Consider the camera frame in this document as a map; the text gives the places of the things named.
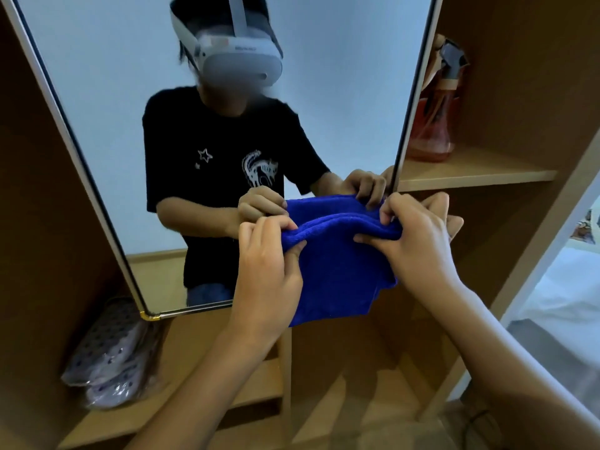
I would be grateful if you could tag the person's left hand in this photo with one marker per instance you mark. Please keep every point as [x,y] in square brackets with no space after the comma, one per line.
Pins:
[267,285]

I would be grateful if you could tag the white bed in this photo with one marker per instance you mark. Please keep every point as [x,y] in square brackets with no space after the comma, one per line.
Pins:
[562,318]

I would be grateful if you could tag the grey dotted slipper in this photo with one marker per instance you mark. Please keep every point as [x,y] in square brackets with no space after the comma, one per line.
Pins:
[105,346]
[117,388]

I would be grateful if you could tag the orange spray bottle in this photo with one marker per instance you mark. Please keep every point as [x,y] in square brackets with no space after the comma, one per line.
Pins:
[438,117]

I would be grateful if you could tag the person's left forearm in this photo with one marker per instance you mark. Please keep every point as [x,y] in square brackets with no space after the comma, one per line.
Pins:
[206,398]

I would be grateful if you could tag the blue cloth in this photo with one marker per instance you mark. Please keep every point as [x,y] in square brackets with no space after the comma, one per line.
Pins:
[337,276]

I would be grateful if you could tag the cartoon print cloth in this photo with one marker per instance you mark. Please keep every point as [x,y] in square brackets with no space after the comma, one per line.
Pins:
[586,227]

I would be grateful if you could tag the wooden wardrobe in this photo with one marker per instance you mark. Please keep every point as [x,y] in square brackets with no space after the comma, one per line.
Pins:
[515,88]

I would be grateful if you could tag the person's right hand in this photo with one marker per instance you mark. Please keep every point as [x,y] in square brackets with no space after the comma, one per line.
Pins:
[422,248]

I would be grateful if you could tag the tall framed mirror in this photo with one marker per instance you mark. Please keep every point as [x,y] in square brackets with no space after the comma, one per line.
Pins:
[351,88]

